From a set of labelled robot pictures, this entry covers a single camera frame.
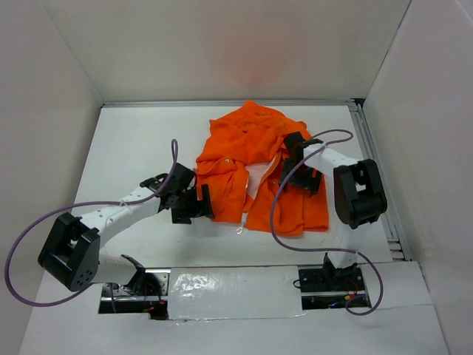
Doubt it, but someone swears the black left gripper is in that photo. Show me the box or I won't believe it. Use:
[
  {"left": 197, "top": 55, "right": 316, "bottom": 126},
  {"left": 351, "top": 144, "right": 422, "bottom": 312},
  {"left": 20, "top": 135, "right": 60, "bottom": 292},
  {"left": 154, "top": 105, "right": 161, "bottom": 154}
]
[{"left": 171, "top": 183, "right": 214, "bottom": 225}]

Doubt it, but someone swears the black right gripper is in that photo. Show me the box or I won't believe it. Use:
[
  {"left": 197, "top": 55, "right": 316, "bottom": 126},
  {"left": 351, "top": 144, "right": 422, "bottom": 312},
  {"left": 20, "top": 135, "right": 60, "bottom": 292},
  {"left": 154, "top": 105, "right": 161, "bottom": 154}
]
[{"left": 279, "top": 157, "right": 324, "bottom": 197}]

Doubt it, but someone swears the orange jacket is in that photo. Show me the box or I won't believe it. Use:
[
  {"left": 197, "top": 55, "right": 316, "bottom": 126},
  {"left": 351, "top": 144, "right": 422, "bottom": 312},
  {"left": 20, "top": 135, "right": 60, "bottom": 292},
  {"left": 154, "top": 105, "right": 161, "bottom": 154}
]
[{"left": 196, "top": 101, "right": 330, "bottom": 237}]

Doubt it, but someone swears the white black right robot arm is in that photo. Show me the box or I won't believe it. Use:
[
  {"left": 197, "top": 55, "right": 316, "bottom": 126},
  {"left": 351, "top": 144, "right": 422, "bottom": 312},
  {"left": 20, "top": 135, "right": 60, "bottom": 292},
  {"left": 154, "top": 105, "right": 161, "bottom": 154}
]
[{"left": 270, "top": 129, "right": 387, "bottom": 290}]

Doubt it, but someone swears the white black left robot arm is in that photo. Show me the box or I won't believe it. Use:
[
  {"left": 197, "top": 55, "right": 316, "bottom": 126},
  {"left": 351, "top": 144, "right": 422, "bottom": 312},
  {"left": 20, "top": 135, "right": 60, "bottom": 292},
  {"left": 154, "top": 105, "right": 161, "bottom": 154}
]
[{"left": 38, "top": 163, "right": 214, "bottom": 295}]

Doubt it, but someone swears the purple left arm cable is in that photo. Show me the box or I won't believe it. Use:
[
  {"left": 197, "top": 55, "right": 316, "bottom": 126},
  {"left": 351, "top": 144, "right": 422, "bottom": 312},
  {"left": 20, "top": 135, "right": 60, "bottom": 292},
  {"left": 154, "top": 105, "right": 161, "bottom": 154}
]
[{"left": 4, "top": 138, "right": 179, "bottom": 308}]

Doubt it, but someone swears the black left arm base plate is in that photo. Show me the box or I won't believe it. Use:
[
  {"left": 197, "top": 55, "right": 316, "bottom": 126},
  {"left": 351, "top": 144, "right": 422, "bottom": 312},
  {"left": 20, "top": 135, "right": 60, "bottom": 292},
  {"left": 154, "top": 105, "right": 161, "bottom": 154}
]
[{"left": 98, "top": 268, "right": 171, "bottom": 320}]

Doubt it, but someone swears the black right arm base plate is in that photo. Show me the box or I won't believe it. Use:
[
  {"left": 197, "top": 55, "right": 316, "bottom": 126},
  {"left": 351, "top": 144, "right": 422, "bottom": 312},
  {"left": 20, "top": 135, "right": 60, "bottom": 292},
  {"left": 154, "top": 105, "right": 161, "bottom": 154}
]
[{"left": 293, "top": 265, "right": 371, "bottom": 311}]

